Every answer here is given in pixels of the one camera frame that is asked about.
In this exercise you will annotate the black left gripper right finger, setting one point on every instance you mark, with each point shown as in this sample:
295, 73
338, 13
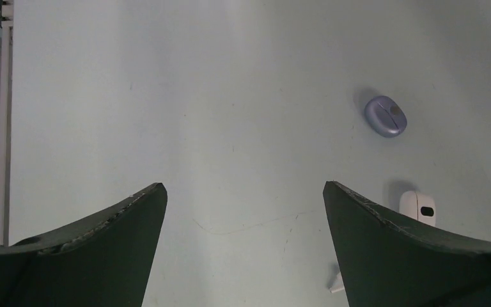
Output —
388, 259

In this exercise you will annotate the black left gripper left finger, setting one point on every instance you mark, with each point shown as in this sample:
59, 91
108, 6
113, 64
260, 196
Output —
103, 259

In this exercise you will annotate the white earbud charging case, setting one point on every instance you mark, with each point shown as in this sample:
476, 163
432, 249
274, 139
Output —
418, 206

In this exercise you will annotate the purple oval charging case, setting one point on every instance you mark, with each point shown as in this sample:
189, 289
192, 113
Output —
385, 116

